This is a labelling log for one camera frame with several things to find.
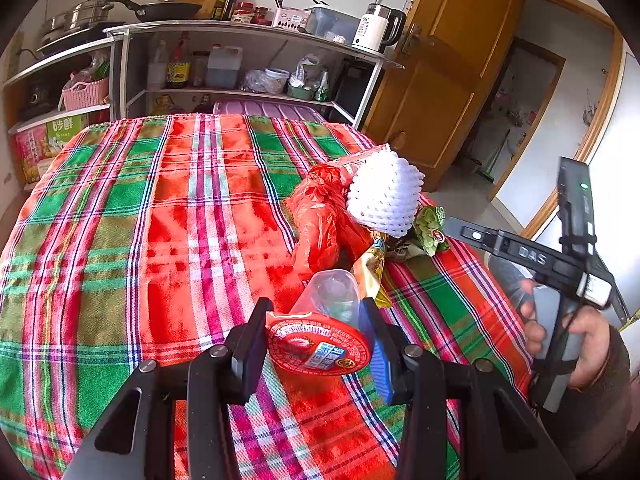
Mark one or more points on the clear plastic cup red lid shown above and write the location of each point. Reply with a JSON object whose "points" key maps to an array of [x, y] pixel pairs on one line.
{"points": [[320, 345]]}

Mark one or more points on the red plastic bag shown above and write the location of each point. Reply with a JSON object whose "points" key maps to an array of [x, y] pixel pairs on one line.
{"points": [[320, 220]]}

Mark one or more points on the green carton box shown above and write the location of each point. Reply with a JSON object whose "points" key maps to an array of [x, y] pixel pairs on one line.
{"points": [[65, 135]]}

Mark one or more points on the green snack packet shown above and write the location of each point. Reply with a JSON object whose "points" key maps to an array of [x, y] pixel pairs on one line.
{"points": [[430, 230]]}

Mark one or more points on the wooden door frame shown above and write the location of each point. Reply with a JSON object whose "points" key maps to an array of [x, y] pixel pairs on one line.
{"points": [[597, 130]]}

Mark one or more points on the clear crumpled plastic bag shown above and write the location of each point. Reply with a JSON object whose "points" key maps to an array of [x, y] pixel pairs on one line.
{"points": [[254, 82]]}

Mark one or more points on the black frying pan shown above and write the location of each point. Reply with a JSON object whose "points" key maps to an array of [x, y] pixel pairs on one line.
{"points": [[165, 11]]}

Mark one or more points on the white plastic tub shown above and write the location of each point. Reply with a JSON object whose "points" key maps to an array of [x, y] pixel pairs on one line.
{"points": [[276, 81]]}

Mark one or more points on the purple storage box lid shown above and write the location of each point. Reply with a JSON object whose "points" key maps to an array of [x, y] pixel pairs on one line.
{"points": [[265, 110]]}

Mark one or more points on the yellow snack wrapper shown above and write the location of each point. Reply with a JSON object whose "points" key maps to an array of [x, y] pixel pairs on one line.
{"points": [[372, 270]]}

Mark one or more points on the dark vinegar bottle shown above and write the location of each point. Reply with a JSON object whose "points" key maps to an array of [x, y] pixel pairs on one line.
{"points": [[203, 106]]}

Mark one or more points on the wooden door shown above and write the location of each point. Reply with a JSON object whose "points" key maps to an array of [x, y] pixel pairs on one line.
{"points": [[440, 70]]}

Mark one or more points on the yellow cooking oil bottle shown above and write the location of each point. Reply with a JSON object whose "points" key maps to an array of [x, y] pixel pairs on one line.
{"points": [[161, 106]]}

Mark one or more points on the white electric kettle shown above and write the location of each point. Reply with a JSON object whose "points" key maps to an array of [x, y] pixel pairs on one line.
{"points": [[370, 27]]}

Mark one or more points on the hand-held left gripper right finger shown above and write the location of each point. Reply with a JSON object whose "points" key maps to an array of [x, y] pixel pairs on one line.
{"points": [[380, 360]]}

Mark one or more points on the plaid tablecloth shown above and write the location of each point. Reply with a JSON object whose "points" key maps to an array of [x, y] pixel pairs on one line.
{"points": [[125, 235]]}

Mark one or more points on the white plastic bag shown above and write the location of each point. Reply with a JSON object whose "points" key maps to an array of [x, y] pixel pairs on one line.
{"points": [[305, 70]]}

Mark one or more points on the person's right forearm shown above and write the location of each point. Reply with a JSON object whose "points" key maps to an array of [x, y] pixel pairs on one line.
{"points": [[600, 425]]}

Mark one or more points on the pink carton box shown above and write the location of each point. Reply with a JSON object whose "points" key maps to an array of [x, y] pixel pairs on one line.
{"points": [[31, 155]]}

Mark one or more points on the white foam fruit net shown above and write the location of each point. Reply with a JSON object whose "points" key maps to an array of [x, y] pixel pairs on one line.
{"points": [[385, 195]]}

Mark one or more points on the pink plastic basket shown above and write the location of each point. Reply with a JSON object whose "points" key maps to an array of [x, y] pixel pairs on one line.
{"points": [[85, 95]]}

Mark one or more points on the pink chopstick holder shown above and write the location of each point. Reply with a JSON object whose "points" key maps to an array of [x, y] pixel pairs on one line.
{"points": [[290, 19]]}

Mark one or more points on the red sauce jar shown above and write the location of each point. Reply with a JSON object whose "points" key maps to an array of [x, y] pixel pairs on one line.
{"points": [[261, 16], [244, 12]]}

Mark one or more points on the clear plastic storage container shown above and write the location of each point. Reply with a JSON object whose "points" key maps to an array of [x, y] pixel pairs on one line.
{"points": [[332, 25]]}

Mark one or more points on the translucent jug dark liquid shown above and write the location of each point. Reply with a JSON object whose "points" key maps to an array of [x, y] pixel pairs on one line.
{"points": [[224, 70]]}

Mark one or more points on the metal shelf rack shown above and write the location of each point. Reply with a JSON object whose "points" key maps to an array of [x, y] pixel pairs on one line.
{"points": [[200, 27], [65, 57]]}

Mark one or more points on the dark oil bottle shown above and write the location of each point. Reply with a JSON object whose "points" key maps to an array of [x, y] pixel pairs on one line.
{"points": [[232, 5], [219, 7]]}

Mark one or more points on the soy sauce bottle yellow label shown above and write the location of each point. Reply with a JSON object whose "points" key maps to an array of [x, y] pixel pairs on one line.
{"points": [[178, 67]]}

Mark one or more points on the green bowl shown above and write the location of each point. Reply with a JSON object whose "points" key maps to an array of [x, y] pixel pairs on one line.
{"points": [[300, 92]]}

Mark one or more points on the brown glass jar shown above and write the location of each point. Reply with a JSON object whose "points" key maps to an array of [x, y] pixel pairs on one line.
{"points": [[200, 70]]}

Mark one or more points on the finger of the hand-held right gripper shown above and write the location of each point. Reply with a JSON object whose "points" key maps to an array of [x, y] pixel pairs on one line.
{"points": [[472, 235]]}

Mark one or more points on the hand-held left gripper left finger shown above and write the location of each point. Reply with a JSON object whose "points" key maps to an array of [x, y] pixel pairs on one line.
{"points": [[252, 350]]}

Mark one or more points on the clear plastic bottle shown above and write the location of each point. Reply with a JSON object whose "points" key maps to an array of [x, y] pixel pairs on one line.
{"points": [[156, 70]]}

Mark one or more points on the steel steamer pot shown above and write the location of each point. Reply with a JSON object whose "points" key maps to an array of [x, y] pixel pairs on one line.
{"points": [[80, 17]]}

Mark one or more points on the black induction cooker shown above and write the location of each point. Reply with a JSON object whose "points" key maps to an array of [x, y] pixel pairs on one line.
{"points": [[75, 37]]}

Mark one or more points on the person's right hand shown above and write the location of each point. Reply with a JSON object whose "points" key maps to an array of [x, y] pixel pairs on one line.
{"points": [[592, 340]]}

